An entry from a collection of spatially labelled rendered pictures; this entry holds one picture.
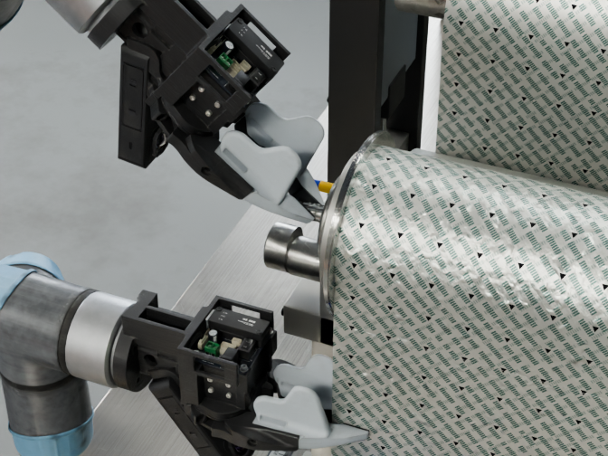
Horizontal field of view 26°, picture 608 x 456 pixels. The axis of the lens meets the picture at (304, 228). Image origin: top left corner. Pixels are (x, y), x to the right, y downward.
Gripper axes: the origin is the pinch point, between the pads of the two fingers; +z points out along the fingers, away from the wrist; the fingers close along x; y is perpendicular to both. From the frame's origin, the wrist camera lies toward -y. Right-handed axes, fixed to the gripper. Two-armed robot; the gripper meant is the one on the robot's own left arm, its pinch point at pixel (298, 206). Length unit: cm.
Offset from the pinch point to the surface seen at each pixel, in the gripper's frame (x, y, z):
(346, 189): -2.5, 6.5, 0.8
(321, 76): 215, -151, 15
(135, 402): 8.0, -41.9, 6.7
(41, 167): 148, -182, -21
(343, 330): -4.7, -1.6, 8.7
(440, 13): 24.6, 5.7, -1.0
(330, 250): -5.2, 3.8, 3.0
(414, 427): -4.7, -3.8, 18.5
